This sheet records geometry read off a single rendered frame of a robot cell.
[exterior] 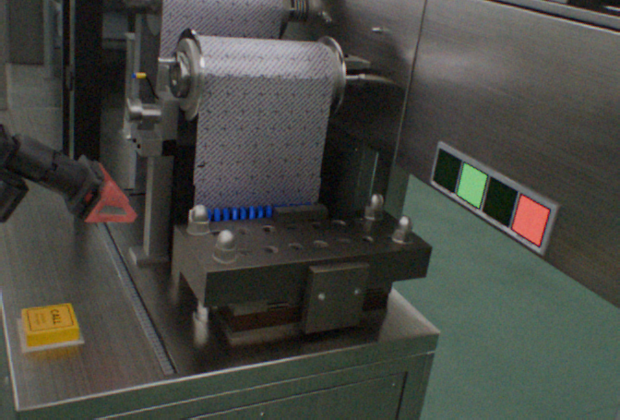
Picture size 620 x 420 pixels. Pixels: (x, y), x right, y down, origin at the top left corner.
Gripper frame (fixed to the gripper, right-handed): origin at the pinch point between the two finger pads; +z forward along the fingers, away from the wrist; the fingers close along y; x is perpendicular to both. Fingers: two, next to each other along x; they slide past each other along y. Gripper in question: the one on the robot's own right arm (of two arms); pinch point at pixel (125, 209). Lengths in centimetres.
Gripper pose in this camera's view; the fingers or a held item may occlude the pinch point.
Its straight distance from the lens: 114.1
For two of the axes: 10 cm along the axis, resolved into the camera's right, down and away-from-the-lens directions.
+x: 5.9, -8.0, -0.6
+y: 4.4, 3.9, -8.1
